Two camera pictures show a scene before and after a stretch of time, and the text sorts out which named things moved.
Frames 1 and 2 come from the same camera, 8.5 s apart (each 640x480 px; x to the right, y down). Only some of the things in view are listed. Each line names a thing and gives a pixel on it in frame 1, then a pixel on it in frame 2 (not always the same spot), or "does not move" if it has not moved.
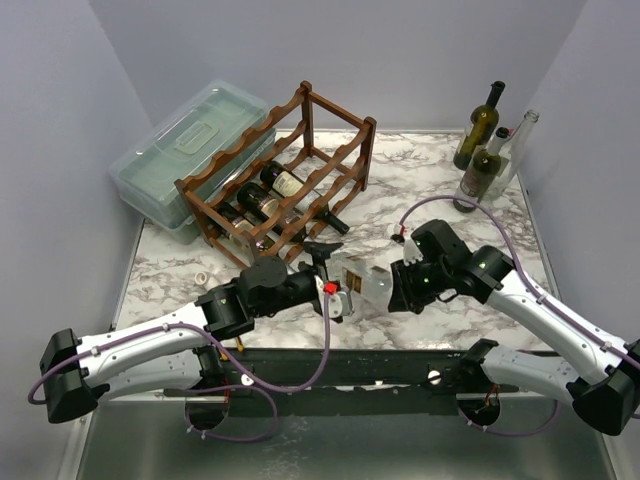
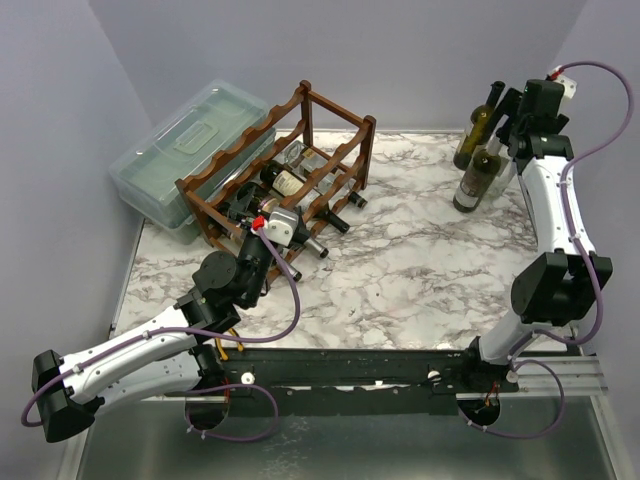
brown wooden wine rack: [282, 180] does not move
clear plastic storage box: [178, 148] does not move
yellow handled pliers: [239, 345] does not move
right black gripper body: [400, 288] to [507, 107]
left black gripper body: [302, 287] to [238, 214]
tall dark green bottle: [480, 129] does not move
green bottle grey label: [264, 205] does not move
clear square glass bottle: [367, 275] to [297, 152]
